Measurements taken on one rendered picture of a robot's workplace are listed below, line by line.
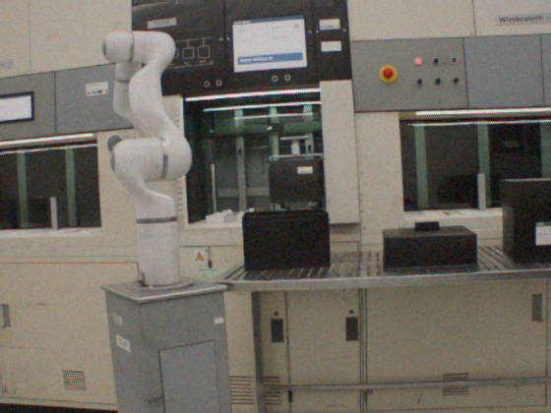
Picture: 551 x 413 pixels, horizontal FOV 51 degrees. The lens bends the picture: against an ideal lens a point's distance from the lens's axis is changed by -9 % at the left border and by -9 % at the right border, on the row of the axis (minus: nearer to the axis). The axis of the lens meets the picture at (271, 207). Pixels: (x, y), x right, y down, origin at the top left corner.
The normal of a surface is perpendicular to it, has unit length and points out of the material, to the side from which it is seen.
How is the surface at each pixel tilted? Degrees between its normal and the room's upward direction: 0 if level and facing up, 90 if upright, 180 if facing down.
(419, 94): 90
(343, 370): 90
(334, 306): 90
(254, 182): 90
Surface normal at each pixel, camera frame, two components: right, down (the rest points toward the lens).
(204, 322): 0.58, 0.01
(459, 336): -0.16, 0.06
